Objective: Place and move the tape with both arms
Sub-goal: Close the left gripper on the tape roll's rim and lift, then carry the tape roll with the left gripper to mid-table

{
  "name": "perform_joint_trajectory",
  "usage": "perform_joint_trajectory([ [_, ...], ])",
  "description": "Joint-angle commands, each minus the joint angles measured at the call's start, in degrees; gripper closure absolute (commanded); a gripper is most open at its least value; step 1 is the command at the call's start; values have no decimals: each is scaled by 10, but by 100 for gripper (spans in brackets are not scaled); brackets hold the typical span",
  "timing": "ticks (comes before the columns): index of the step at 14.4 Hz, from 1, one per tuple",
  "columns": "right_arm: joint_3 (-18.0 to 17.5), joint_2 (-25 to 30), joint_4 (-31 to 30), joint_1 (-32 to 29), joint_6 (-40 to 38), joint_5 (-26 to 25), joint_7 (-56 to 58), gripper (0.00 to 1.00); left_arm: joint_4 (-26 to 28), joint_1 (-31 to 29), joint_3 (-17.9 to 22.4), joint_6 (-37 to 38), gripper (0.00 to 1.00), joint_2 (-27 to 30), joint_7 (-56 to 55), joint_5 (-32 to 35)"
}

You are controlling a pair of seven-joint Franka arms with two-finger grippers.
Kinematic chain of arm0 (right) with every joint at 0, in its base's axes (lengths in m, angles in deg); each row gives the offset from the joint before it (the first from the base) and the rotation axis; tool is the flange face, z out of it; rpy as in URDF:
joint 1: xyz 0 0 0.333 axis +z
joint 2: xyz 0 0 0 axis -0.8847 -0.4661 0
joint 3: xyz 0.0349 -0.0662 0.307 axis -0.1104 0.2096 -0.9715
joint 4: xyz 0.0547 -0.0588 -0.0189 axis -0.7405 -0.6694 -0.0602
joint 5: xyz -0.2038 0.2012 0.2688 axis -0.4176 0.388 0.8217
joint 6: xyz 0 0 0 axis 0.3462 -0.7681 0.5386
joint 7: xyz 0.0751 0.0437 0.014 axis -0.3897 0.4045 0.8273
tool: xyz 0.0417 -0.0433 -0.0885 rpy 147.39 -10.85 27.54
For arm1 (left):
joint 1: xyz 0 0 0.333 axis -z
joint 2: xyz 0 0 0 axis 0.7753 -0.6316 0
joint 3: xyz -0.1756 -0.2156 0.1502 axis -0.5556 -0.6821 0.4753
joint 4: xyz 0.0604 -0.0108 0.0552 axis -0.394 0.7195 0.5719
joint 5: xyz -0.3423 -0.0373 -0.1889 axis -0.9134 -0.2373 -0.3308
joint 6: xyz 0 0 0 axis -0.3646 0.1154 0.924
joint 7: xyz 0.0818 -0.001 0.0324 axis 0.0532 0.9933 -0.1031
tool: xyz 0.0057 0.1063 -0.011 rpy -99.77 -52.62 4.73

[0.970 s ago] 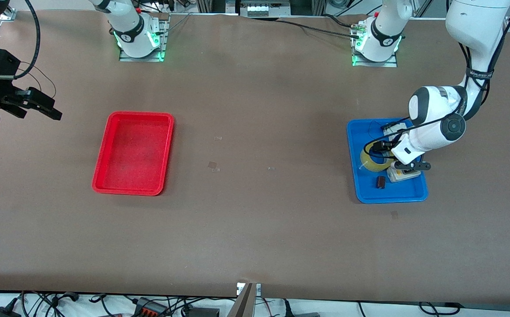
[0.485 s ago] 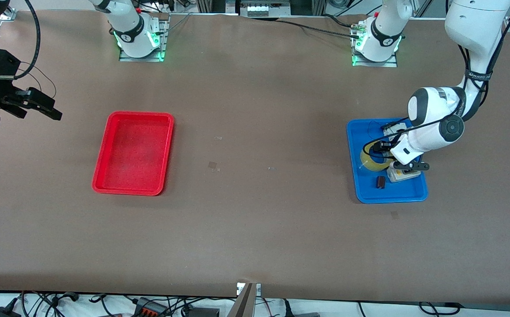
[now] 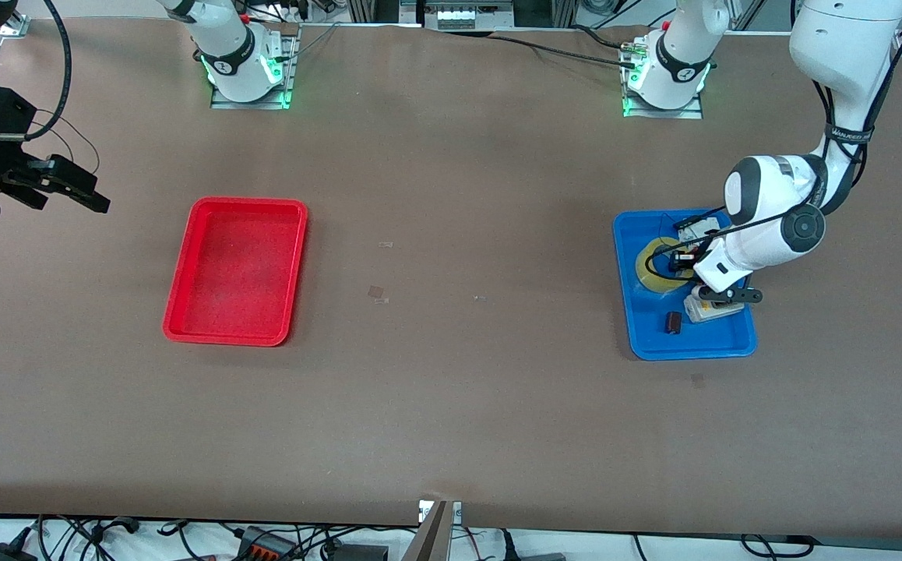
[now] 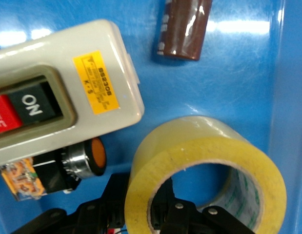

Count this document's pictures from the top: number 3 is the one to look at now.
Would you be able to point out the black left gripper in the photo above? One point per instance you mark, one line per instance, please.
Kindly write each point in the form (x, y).
(682, 262)

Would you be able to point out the yellow packing tape roll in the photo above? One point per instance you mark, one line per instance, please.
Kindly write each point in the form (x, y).
(653, 284)

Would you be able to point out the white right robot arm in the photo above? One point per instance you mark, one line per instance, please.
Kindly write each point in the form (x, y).
(233, 39)

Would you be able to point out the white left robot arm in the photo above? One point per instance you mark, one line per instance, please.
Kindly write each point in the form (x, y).
(770, 195)

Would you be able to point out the white plastic connector block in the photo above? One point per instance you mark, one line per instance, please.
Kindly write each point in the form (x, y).
(705, 234)

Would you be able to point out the small dark maroon block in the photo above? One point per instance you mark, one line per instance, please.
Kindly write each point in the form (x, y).
(673, 322)

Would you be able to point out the blue plastic tray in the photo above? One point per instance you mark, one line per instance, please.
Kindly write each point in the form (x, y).
(653, 343)

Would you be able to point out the red plastic tray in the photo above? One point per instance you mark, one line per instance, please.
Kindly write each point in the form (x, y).
(233, 273)

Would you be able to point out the black power adapter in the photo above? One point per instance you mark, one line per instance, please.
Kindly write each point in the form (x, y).
(3, 552)

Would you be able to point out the black orange power strip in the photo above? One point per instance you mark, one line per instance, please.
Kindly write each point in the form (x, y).
(264, 544)

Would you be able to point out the grey flat box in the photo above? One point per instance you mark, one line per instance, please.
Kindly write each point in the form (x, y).
(361, 553)

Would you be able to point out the grey push-button switch box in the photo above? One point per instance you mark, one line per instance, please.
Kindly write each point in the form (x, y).
(712, 314)

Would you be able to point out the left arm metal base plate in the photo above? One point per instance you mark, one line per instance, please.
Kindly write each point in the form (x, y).
(663, 113)

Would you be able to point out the metal corner bracket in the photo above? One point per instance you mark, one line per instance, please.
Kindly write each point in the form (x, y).
(15, 26)

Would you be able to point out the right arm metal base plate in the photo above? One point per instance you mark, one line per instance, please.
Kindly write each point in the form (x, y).
(292, 74)

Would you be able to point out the aluminium frame rack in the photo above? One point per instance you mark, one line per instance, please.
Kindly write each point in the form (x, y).
(466, 12)

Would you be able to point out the metal table edge bracket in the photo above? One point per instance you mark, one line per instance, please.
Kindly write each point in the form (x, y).
(456, 512)

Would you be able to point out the grey camera stand post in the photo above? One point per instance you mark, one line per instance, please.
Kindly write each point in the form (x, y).
(428, 541)

